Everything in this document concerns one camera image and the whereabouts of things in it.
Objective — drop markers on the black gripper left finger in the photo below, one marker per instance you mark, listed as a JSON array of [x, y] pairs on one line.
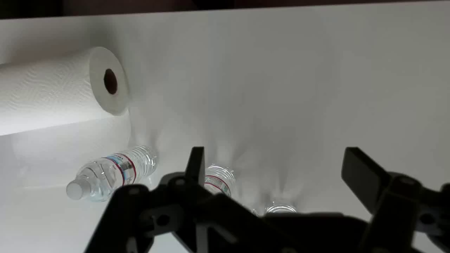
[[188, 216]]

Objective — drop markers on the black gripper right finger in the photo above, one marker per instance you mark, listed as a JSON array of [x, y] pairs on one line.
[[399, 206]]

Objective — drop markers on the white paper towel roll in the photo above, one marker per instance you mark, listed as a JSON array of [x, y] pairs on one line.
[[47, 93]]

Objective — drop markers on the clear plastic water bottle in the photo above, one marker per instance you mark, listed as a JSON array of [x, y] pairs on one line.
[[282, 209], [108, 174], [220, 181]]

